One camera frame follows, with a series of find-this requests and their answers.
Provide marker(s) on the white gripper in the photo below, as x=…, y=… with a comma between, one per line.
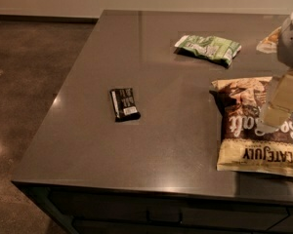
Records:
x=291, y=46

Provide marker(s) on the black rxbar chocolate bar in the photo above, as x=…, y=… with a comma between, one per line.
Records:
x=124, y=105

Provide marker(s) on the brown sea salt chip bag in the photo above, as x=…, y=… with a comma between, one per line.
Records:
x=244, y=147

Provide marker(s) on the green jalapeno chip bag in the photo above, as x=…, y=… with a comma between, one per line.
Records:
x=215, y=49

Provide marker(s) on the orange snack packet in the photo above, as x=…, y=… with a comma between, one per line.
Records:
x=269, y=44

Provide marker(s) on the dark cabinet drawer front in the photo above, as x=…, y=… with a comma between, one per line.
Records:
x=165, y=211

